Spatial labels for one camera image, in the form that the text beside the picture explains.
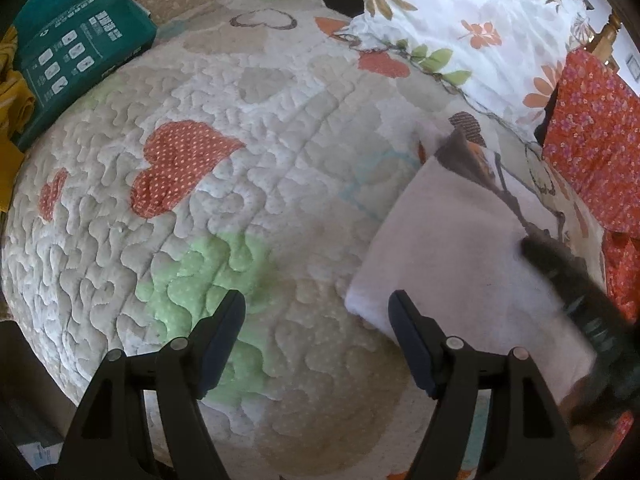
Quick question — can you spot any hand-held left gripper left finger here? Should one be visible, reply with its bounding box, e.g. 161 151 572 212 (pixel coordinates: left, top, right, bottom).
57 290 247 480

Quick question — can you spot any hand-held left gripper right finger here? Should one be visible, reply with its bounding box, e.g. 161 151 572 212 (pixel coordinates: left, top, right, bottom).
388 290 576 480

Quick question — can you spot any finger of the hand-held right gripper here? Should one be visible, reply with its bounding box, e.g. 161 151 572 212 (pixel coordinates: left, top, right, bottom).
521 236 588 313

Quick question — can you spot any white baby garment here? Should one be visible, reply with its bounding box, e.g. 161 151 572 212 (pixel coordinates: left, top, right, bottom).
345 125 608 402

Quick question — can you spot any red floral pillow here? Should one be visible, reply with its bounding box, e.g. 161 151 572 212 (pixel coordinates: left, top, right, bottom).
535 50 640 323

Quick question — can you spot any quilted heart-pattern blanket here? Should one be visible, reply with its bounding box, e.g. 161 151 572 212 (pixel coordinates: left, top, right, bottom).
0 0 640 480

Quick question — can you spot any white floral pillow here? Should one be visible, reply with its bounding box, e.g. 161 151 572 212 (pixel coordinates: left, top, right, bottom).
347 0 591 131

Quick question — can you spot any mustard yellow cloth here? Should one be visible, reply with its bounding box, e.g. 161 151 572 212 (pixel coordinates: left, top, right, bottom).
0 25 38 213

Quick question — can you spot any teal plastic package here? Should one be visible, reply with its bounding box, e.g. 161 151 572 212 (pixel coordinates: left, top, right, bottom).
11 0 158 153

